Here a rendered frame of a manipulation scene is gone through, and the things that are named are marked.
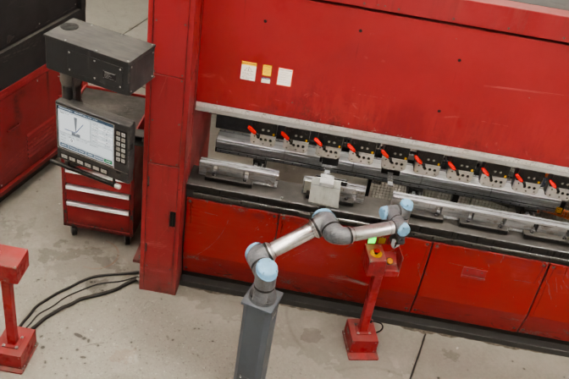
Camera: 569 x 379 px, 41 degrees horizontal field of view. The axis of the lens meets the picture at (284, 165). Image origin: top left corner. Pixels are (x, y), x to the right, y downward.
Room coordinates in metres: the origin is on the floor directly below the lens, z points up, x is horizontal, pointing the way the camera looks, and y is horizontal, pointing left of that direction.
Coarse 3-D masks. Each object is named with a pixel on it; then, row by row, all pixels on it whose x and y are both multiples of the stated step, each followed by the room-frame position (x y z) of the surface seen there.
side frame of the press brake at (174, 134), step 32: (160, 0) 3.69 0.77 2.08; (192, 0) 3.68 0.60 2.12; (160, 32) 3.69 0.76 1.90; (192, 32) 3.68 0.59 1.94; (160, 64) 3.69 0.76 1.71; (192, 64) 3.72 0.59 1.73; (160, 96) 3.69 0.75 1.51; (192, 96) 3.79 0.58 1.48; (160, 128) 3.69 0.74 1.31; (192, 128) 3.85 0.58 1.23; (160, 160) 3.69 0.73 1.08; (192, 160) 3.94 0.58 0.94; (160, 192) 3.68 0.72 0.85; (160, 224) 3.68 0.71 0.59; (160, 256) 3.68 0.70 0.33; (160, 288) 3.69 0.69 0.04
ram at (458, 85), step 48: (240, 0) 3.88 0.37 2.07; (288, 0) 3.87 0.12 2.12; (240, 48) 3.88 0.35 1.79; (288, 48) 3.87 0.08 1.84; (336, 48) 3.86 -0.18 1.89; (384, 48) 3.85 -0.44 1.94; (432, 48) 3.84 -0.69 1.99; (480, 48) 3.83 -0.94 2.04; (528, 48) 3.83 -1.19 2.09; (240, 96) 3.88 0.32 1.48; (288, 96) 3.87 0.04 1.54; (336, 96) 3.86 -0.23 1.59; (384, 96) 3.85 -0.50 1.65; (432, 96) 3.84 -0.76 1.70; (480, 96) 3.83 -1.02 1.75; (528, 96) 3.82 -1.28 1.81; (480, 144) 3.83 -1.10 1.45; (528, 144) 3.82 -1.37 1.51
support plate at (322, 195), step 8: (312, 184) 3.80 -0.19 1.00; (336, 184) 3.84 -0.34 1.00; (312, 192) 3.72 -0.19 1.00; (320, 192) 3.73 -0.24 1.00; (328, 192) 3.74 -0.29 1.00; (336, 192) 3.76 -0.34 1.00; (312, 200) 3.64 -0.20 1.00; (320, 200) 3.65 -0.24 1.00; (328, 200) 3.66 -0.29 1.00; (336, 200) 3.67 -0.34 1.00
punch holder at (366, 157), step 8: (352, 144) 3.85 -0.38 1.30; (360, 144) 3.85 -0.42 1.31; (368, 144) 3.85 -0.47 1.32; (376, 144) 3.85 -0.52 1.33; (352, 152) 3.85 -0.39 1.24; (360, 152) 3.85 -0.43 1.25; (368, 152) 3.85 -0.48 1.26; (352, 160) 3.85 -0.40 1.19; (360, 160) 3.85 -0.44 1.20; (368, 160) 3.85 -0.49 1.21
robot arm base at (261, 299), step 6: (252, 288) 2.99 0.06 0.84; (252, 294) 2.98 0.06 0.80; (258, 294) 2.95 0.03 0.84; (264, 294) 2.95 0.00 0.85; (270, 294) 2.96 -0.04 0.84; (276, 294) 3.01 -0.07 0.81; (252, 300) 2.95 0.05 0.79; (258, 300) 2.93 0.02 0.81; (264, 300) 2.94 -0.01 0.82; (270, 300) 2.95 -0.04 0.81; (264, 306) 2.93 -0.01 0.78
